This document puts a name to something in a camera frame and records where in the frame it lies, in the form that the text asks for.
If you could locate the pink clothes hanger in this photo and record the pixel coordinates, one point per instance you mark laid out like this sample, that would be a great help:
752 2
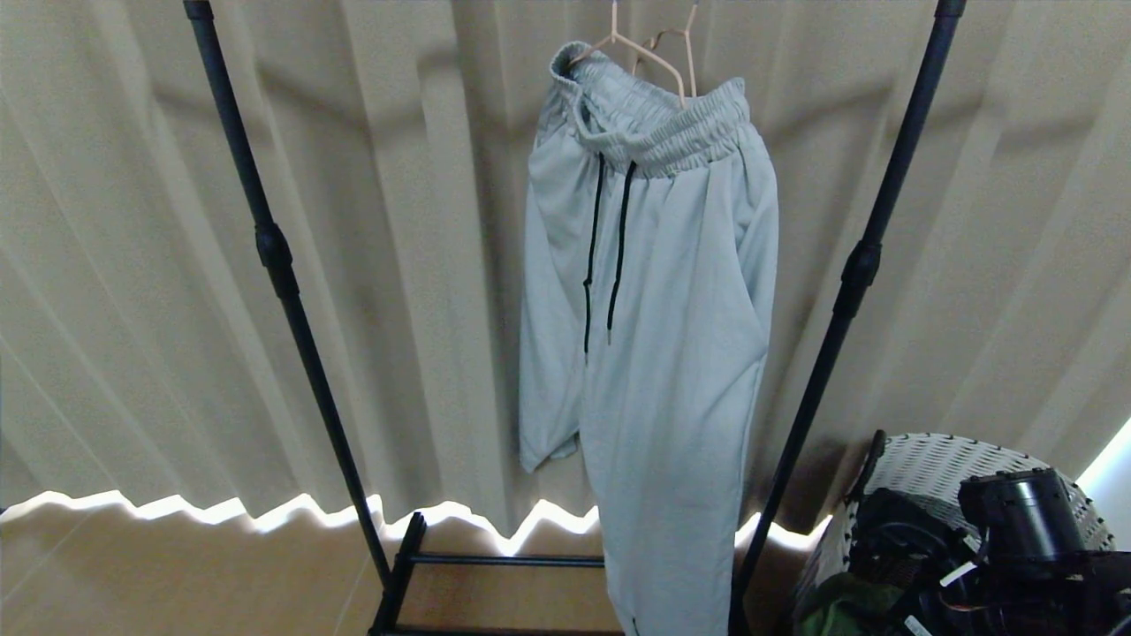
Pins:
691 62
649 56

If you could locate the green shirt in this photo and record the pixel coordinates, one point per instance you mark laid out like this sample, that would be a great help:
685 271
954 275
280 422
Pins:
848 609

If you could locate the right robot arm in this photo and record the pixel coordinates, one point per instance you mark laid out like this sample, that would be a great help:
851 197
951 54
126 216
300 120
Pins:
1025 521

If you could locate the black clothes rack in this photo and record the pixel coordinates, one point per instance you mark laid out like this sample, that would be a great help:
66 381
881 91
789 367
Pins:
276 256

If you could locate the white laundry basket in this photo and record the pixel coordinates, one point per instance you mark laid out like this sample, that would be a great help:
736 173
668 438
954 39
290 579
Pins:
928 464

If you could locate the pale grey shorts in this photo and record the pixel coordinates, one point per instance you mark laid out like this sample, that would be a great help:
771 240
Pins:
671 371

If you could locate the beige curtain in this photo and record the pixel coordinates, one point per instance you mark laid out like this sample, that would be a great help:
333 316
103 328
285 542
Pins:
132 265

